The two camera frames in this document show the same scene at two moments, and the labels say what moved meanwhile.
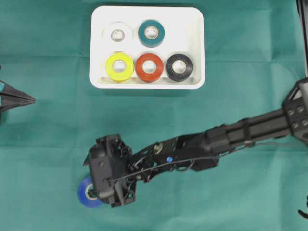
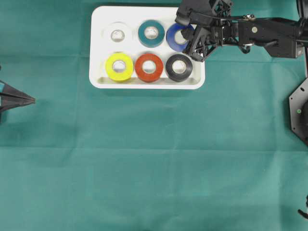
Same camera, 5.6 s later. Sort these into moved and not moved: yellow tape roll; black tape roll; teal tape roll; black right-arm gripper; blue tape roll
Moved: blue tape roll; black right-arm gripper
Not moved: yellow tape roll; black tape roll; teal tape roll
